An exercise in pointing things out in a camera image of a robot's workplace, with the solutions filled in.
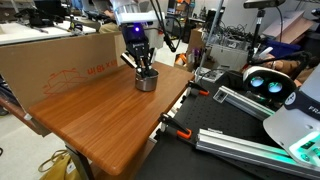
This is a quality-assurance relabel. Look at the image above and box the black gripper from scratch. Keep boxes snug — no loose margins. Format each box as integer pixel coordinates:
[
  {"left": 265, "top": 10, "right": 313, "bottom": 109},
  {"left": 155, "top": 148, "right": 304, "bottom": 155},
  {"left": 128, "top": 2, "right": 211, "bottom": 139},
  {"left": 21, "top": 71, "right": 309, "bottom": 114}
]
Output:
[{"left": 121, "top": 23, "right": 156, "bottom": 76}]

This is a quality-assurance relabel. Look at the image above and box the steel measuring jar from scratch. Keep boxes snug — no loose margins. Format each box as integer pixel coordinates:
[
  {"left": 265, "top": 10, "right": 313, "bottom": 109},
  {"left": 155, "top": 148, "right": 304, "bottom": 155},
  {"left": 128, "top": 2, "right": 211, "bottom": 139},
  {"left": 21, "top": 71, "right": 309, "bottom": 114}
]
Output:
[{"left": 120, "top": 52, "right": 160, "bottom": 93}]

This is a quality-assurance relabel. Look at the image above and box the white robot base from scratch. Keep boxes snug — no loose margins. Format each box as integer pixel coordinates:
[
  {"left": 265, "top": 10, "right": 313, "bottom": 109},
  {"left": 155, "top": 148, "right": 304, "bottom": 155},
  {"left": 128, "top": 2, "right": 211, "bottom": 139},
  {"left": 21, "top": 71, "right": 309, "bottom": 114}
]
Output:
[{"left": 263, "top": 66, "right": 320, "bottom": 170}]

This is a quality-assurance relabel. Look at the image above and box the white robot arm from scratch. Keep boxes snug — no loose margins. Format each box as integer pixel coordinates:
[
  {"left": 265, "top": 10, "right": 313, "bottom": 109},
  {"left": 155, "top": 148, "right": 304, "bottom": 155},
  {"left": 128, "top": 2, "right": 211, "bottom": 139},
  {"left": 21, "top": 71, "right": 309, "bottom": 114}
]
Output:
[{"left": 111, "top": 0, "right": 165, "bottom": 78}]

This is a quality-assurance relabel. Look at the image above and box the orange black clamp far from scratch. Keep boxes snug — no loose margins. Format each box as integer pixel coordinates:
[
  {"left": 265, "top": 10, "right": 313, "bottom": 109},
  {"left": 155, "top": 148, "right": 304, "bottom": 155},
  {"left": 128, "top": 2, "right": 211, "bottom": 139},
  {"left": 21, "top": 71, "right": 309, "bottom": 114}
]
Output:
[{"left": 186, "top": 81, "right": 209, "bottom": 96}]

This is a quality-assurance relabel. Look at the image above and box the orange black clamp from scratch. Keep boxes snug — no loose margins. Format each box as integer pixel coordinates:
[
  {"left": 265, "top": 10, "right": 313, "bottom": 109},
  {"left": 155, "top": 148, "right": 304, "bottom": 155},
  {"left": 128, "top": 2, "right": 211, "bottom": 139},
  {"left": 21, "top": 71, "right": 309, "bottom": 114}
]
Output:
[
  {"left": 186, "top": 81, "right": 209, "bottom": 96},
  {"left": 158, "top": 113, "right": 192, "bottom": 139}
]

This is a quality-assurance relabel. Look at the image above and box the orange black clamp near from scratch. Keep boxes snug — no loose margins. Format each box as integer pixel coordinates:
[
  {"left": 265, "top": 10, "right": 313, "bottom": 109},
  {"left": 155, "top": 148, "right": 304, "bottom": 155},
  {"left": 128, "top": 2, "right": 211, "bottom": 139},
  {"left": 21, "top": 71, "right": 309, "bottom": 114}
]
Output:
[{"left": 158, "top": 113, "right": 192, "bottom": 139}]

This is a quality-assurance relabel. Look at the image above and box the black perforated breadboard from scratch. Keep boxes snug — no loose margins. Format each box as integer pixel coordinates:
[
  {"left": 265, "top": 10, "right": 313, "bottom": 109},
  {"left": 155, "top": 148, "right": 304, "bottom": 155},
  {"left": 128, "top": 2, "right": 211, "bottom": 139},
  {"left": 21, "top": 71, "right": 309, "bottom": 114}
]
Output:
[{"left": 136, "top": 80, "right": 320, "bottom": 180}]

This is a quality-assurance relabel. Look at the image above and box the brown cardboard box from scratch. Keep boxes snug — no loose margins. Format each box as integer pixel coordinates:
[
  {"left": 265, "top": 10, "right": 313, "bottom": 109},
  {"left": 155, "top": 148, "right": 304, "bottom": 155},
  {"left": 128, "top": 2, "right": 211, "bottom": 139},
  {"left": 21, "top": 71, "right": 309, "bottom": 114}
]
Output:
[{"left": 0, "top": 31, "right": 128, "bottom": 138}]

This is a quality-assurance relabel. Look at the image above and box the white VR headset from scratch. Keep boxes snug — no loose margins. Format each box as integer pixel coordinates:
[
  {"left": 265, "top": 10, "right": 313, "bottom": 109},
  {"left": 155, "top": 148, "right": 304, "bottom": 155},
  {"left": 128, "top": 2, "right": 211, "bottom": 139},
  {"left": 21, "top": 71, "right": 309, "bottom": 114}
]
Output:
[{"left": 243, "top": 66, "right": 296, "bottom": 103}]

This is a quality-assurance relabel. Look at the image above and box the yellow bag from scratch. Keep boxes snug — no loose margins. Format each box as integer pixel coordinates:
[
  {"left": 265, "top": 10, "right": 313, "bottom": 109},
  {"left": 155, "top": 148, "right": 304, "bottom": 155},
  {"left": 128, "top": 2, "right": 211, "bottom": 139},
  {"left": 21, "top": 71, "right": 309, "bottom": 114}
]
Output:
[{"left": 38, "top": 149, "right": 81, "bottom": 180}]

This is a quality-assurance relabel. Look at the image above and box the aluminium extrusion rail far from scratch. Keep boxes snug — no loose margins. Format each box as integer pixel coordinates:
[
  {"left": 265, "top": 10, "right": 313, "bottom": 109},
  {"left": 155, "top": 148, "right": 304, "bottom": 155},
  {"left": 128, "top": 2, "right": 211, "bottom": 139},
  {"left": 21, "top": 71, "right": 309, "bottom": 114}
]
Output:
[{"left": 213, "top": 86, "right": 275, "bottom": 121}]

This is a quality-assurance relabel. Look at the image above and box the aluminium extrusion rail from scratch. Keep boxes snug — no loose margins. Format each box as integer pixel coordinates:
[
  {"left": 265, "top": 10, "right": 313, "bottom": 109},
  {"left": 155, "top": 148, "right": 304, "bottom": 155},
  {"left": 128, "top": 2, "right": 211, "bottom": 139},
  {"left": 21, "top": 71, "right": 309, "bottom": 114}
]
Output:
[
  {"left": 196, "top": 129, "right": 320, "bottom": 180},
  {"left": 213, "top": 86, "right": 275, "bottom": 121}
]

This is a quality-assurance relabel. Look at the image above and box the aluminium extrusion rail near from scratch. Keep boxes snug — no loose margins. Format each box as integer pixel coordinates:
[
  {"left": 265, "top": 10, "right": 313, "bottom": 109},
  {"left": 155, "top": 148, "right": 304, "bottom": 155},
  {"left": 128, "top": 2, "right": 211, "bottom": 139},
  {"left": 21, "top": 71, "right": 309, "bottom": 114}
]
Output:
[{"left": 196, "top": 129, "right": 320, "bottom": 180}]

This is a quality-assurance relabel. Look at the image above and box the black camera tripod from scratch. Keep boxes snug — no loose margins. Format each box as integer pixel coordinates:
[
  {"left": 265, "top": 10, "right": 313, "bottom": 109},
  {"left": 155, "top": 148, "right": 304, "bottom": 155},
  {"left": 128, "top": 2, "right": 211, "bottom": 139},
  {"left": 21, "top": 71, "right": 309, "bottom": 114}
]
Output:
[{"left": 243, "top": 0, "right": 286, "bottom": 65}]

